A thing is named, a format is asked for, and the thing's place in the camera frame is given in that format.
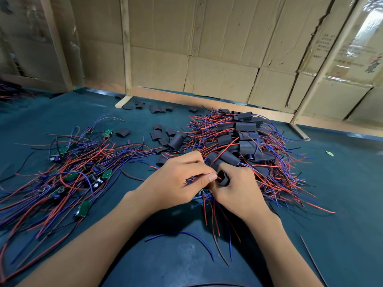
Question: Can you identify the pile of sleeved wired boards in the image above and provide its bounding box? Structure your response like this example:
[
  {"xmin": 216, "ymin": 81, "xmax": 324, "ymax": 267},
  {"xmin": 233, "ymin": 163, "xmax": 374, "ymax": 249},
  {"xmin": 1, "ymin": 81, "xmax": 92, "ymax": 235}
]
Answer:
[{"xmin": 182, "ymin": 107, "xmax": 336, "ymax": 267}]

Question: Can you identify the loose blue wire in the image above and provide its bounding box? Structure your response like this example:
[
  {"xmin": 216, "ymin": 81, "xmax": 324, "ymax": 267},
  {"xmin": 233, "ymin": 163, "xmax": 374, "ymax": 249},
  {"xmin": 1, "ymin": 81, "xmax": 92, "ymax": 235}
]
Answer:
[{"xmin": 144, "ymin": 230, "xmax": 214, "ymax": 262}]

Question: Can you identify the loose curved black wire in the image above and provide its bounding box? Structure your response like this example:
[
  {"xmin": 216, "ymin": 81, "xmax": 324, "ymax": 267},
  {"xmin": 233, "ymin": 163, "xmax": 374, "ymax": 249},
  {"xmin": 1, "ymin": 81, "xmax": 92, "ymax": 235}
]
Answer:
[{"xmin": 186, "ymin": 283, "xmax": 247, "ymax": 287}]

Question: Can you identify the pale slanted wooden post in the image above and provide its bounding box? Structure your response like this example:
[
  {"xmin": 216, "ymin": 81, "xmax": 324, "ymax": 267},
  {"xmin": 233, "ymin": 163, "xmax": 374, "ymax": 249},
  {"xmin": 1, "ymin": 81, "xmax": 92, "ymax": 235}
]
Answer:
[{"xmin": 290, "ymin": 0, "xmax": 375, "ymax": 141}]

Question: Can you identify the wide wooden post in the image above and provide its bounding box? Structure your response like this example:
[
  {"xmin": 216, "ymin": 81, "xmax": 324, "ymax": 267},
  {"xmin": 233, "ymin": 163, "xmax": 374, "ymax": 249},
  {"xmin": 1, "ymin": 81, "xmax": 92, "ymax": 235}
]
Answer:
[{"xmin": 39, "ymin": 0, "xmax": 74, "ymax": 90}]

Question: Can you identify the wire pile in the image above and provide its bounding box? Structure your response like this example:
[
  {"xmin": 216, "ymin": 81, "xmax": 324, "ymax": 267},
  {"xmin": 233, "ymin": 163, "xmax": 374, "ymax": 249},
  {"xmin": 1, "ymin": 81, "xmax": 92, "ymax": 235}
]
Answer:
[{"xmin": 0, "ymin": 81, "xmax": 25, "ymax": 100}]

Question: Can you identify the pile of black sleeve pieces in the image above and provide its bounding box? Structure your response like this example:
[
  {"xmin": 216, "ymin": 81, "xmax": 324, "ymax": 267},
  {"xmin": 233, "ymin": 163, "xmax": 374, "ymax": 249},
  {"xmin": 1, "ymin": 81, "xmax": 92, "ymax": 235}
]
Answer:
[{"xmin": 116, "ymin": 100, "xmax": 186, "ymax": 165}]

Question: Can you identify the pile of unsleeved wired boards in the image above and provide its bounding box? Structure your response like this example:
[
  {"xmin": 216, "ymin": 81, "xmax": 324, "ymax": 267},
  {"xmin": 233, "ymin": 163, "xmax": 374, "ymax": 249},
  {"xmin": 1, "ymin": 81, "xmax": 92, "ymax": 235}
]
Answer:
[{"xmin": 0, "ymin": 115, "xmax": 159, "ymax": 285}]

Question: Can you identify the person's left forearm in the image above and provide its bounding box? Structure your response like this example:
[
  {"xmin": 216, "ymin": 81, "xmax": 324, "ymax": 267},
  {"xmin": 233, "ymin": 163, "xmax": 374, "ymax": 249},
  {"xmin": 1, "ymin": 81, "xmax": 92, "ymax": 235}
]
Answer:
[{"xmin": 18, "ymin": 194, "xmax": 153, "ymax": 287}]

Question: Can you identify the wooden ledge board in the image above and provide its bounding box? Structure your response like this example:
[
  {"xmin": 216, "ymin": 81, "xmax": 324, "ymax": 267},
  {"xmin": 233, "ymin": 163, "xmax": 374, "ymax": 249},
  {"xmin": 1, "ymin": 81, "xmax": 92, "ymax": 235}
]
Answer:
[{"xmin": 84, "ymin": 77, "xmax": 383, "ymax": 138}]

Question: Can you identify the person's right hand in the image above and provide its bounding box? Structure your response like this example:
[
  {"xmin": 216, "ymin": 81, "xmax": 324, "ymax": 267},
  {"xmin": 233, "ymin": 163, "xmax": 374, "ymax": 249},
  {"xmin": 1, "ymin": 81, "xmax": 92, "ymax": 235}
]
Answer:
[{"xmin": 207, "ymin": 161, "xmax": 271, "ymax": 224}]

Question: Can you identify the person's left hand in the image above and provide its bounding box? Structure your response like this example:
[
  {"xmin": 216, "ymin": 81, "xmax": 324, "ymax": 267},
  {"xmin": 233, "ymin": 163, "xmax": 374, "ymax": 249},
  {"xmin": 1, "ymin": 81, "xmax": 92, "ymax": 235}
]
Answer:
[{"xmin": 128, "ymin": 150, "xmax": 219, "ymax": 213}]

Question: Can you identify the clear plastic sheet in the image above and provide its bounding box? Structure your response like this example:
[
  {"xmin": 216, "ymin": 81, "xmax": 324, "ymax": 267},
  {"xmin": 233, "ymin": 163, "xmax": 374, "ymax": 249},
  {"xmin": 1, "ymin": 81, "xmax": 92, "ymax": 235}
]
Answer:
[{"xmin": 350, "ymin": 0, "xmax": 383, "ymax": 84}]

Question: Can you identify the thin wooden post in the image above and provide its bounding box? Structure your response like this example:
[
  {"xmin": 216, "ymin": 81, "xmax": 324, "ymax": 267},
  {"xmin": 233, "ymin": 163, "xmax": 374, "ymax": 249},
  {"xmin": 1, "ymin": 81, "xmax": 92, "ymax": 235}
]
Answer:
[{"xmin": 115, "ymin": 0, "xmax": 134, "ymax": 109}]

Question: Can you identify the person's right forearm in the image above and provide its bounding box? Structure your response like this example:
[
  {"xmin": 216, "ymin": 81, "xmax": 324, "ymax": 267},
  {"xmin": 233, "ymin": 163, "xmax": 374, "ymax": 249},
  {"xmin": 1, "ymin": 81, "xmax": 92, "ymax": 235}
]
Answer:
[{"xmin": 248, "ymin": 209, "xmax": 324, "ymax": 287}]

